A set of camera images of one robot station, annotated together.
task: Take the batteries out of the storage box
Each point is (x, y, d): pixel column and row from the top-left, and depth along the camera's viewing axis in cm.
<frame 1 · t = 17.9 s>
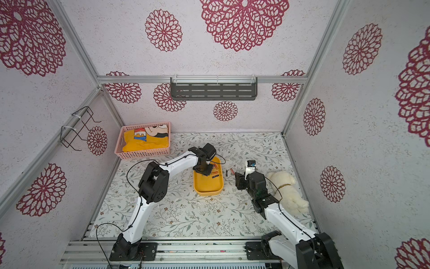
left hand: (205, 172, 100), fingers open
right hand: (239, 171, 85), fingers open
yellow plastic storage box: (211, 184, 99), on the table
pink plastic basket: (158, 129, 116), point 7 cm above the table
yellow printed cloth: (130, 143, 105), point 10 cm above the table
white plush toy: (291, 200, 80), point 11 cm above the table
blue black battery: (227, 172, 102), on the table

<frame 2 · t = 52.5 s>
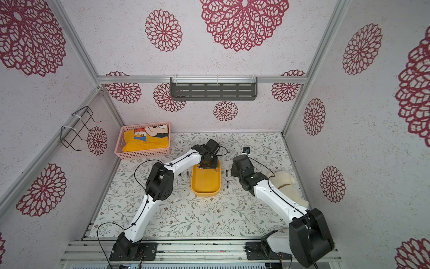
left hand: (214, 165, 102), fingers open
right hand: (237, 163, 86), fingers open
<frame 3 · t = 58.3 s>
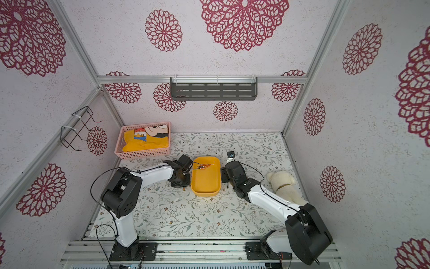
left hand: (185, 185, 95), fingers closed
right hand: (224, 166, 86), fingers open
orange battery: (204, 166, 105), on the table
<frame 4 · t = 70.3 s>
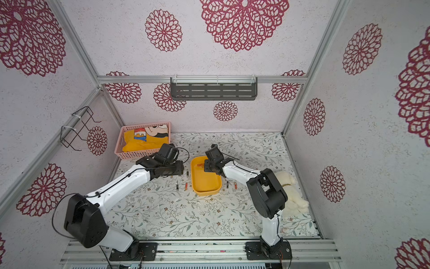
left hand: (178, 168, 85), fingers open
right hand: (206, 163, 95), fingers open
small red battery: (186, 186, 97), on the table
